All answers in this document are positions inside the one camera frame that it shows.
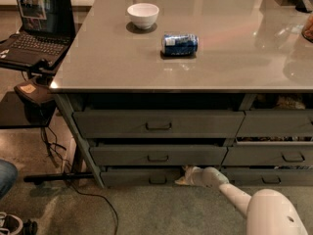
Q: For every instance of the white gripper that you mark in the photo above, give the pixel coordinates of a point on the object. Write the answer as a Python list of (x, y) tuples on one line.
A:
[(195, 176)]

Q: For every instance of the grey drawer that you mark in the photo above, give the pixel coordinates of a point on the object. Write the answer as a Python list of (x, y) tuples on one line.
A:
[(141, 176), (277, 123), (269, 154), (158, 123), (269, 177), (157, 154)]

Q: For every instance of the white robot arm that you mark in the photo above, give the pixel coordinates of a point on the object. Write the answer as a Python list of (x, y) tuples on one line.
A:
[(267, 212)]

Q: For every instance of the black open laptop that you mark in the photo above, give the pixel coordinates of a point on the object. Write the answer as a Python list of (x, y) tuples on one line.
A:
[(47, 32)]

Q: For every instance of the blue soda can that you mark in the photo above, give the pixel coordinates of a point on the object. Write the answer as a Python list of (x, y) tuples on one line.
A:
[(179, 44)]

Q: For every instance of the white ceramic bowl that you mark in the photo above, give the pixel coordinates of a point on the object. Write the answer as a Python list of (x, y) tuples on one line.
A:
[(143, 15)]

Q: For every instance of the black laptop stand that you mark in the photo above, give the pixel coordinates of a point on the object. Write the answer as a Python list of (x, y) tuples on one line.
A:
[(32, 100)]

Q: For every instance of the brown object counter edge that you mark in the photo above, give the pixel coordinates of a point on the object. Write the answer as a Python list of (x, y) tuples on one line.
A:
[(307, 31)]

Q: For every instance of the grey cabinet frame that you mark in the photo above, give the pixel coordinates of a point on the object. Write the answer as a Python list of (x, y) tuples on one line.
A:
[(78, 137)]

